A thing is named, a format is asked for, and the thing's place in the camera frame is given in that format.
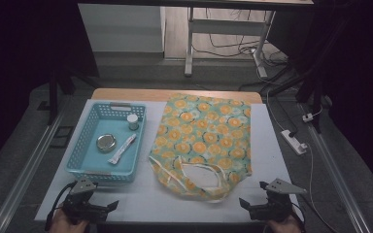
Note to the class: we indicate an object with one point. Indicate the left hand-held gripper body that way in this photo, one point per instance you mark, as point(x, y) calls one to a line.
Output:
point(81, 204)

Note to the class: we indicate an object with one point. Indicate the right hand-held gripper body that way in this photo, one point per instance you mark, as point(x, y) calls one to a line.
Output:
point(275, 205)

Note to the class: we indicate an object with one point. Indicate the light blue plastic basket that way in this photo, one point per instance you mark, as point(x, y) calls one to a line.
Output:
point(116, 161)

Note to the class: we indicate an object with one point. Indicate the round metal tin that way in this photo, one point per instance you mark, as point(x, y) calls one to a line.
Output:
point(106, 143)

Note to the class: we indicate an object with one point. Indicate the orange fruit print bag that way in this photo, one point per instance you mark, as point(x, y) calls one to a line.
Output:
point(207, 136)

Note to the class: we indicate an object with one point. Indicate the small white jar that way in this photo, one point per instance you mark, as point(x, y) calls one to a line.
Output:
point(132, 122)

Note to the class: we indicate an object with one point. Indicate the person's right hand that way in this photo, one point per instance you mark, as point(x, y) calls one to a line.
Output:
point(285, 226)

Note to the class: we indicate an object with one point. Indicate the person's left hand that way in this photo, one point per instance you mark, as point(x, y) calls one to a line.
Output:
point(66, 225)

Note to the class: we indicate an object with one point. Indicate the white power strip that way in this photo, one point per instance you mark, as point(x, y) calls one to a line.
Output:
point(293, 141)

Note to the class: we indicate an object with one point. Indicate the black floor plate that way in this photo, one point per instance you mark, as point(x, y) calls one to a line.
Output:
point(62, 137)

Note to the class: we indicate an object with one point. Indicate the small white adapter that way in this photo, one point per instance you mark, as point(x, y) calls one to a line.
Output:
point(308, 117)

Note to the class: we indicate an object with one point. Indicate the black metal stand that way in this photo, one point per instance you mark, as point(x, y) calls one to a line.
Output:
point(52, 97)
point(314, 97)

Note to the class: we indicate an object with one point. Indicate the dark curtain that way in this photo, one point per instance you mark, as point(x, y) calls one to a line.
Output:
point(356, 81)
point(19, 64)

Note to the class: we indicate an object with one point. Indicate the white cabinet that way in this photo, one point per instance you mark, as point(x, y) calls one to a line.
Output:
point(119, 29)

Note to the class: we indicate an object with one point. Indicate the metal floor rail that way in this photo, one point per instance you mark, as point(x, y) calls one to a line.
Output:
point(26, 174)
point(333, 174)

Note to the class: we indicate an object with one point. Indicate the white frame desk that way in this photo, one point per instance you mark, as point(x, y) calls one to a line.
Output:
point(223, 27)

